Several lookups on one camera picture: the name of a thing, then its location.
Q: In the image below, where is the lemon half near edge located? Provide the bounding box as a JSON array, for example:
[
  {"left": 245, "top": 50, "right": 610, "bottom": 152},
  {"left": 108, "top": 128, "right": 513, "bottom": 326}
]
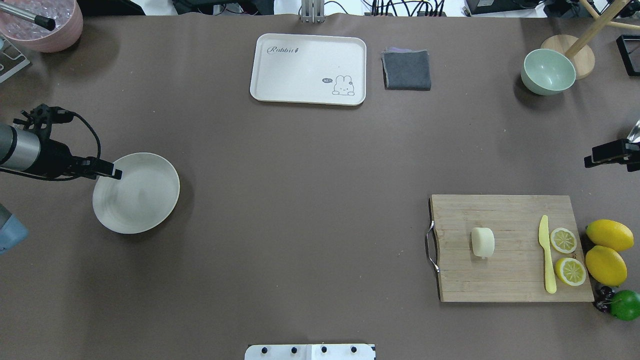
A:
[{"left": 554, "top": 257, "right": 588, "bottom": 287}]

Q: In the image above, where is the mint green bowl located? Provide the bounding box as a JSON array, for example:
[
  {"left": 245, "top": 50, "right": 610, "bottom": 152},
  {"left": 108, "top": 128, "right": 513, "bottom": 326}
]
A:
[{"left": 520, "top": 48, "right": 578, "bottom": 96}]

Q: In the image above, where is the aluminium frame post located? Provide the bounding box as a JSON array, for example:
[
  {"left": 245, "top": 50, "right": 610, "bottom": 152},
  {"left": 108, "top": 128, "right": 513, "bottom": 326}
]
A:
[{"left": 300, "top": 0, "right": 326, "bottom": 24}]

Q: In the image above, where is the whole lemon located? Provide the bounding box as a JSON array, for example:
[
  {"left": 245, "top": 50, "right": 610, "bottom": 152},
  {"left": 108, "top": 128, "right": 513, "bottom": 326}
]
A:
[
  {"left": 585, "top": 219, "right": 634, "bottom": 252},
  {"left": 585, "top": 245, "right": 627, "bottom": 287}
]

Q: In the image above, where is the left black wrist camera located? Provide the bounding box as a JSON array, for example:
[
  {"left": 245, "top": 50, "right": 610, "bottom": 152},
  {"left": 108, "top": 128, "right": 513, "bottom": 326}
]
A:
[{"left": 13, "top": 104, "right": 74, "bottom": 141}]

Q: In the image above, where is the yellow plastic knife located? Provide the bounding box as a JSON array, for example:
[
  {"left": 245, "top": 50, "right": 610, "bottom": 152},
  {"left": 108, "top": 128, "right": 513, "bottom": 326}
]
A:
[{"left": 537, "top": 214, "right": 557, "bottom": 294}]

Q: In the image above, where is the wooden cutting board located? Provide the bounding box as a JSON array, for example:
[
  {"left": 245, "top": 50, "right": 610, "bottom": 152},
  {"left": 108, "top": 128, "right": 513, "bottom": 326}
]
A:
[{"left": 429, "top": 194, "right": 594, "bottom": 303}]

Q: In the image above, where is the grey folded cloth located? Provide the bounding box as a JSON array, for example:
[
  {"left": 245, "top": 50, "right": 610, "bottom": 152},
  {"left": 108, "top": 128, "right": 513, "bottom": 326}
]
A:
[{"left": 381, "top": 48, "right": 432, "bottom": 91}]

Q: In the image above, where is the metal black-tipped scoop handle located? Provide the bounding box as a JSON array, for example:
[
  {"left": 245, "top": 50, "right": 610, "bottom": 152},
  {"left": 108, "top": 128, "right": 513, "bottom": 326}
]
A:
[{"left": 0, "top": 0, "right": 57, "bottom": 31}]

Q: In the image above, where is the white cup rack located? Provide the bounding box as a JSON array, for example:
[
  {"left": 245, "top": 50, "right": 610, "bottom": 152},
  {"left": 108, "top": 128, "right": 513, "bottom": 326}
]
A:
[{"left": 0, "top": 35, "right": 31, "bottom": 84}]

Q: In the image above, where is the pink bowl with ice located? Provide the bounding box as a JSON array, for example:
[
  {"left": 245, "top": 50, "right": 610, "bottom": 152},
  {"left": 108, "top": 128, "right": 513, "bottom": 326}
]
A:
[{"left": 0, "top": 0, "right": 83, "bottom": 53}]

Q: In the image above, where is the whole lemon lower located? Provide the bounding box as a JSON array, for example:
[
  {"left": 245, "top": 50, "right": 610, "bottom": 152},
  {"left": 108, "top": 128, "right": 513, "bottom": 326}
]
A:
[{"left": 585, "top": 245, "right": 627, "bottom": 287}]

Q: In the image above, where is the green lime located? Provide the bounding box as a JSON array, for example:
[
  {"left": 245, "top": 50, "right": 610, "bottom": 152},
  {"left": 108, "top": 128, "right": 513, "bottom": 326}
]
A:
[{"left": 610, "top": 290, "right": 640, "bottom": 321}]

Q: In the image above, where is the black glass tray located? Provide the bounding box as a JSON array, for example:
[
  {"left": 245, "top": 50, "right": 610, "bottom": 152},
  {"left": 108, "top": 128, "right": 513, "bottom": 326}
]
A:
[{"left": 615, "top": 34, "right": 640, "bottom": 76}]

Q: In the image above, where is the round white plate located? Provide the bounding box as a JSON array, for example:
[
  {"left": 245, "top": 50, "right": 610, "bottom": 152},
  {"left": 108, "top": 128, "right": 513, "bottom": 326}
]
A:
[{"left": 92, "top": 152, "right": 181, "bottom": 235}]

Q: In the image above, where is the lemon half near bun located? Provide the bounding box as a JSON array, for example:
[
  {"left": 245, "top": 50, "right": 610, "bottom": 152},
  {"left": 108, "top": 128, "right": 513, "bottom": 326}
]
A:
[{"left": 550, "top": 227, "right": 578, "bottom": 255}]

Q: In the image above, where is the white camera pole base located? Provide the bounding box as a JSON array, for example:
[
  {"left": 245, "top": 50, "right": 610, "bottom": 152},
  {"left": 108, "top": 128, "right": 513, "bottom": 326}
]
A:
[{"left": 244, "top": 343, "right": 377, "bottom": 360}]

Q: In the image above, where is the whole lemon upper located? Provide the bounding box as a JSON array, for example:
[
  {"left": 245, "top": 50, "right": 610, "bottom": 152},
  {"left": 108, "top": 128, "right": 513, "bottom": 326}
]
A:
[{"left": 585, "top": 219, "right": 634, "bottom": 252}]

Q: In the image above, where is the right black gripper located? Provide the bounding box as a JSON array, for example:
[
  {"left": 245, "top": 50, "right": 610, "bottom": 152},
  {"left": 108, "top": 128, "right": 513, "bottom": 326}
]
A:
[{"left": 583, "top": 139, "right": 640, "bottom": 173}]

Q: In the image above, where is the white rabbit tray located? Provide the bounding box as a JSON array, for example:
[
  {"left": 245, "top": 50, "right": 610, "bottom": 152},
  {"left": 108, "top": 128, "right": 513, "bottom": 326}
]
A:
[{"left": 249, "top": 33, "right": 367, "bottom": 106}]

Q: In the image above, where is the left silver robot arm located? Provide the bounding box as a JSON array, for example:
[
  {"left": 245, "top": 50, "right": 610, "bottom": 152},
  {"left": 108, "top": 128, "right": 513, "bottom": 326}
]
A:
[{"left": 0, "top": 124, "right": 123, "bottom": 182}]

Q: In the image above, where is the wooden cup tree stand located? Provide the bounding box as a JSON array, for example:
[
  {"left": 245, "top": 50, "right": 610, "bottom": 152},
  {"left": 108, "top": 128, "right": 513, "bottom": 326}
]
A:
[{"left": 541, "top": 0, "right": 639, "bottom": 80}]

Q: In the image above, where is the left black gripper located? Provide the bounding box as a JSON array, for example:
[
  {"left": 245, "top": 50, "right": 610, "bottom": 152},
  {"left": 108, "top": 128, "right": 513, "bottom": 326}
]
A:
[{"left": 39, "top": 140, "right": 122, "bottom": 180}]

